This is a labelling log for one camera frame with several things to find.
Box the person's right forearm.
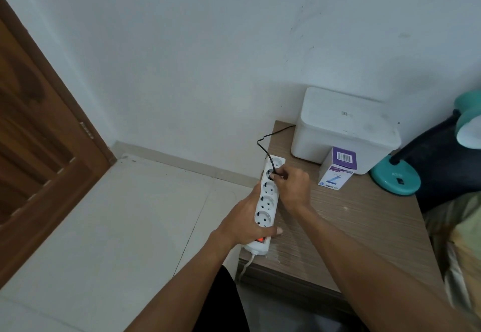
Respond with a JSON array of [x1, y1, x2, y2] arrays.
[[290, 205, 478, 332]]

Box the person's left forearm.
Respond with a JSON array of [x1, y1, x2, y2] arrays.
[[126, 230, 241, 332]]

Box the teal desk lamp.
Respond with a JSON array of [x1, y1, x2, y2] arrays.
[[369, 91, 481, 196]]

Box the beige patterned bedding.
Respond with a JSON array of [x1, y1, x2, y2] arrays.
[[424, 192, 481, 319]]

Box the wooden bedside table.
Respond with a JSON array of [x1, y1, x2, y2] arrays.
[[236, 120, 449, 315]]

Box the brown wooden door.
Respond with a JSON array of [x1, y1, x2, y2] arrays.
[[0, 0, 117, 289]]

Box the person's right hand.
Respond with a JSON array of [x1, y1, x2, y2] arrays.
[[271, 167, 312, 213]]

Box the small white purple carton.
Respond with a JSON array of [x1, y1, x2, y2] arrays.
[[318, 147, 357, 192]]

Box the person's left hand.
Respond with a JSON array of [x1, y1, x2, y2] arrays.
[[216, 185, 283, 246]]

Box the black plug with cable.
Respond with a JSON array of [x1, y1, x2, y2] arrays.
[[257, 124, 296, 180]]

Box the white plastic storage box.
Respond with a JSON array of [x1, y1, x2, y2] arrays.
[[290, 87, 402, 175]]

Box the white power strip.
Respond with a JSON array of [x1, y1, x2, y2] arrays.
[[244, 155, 286, 256]]

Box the person's black trousers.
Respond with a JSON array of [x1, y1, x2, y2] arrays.
[[192, 265, 250, 332]]

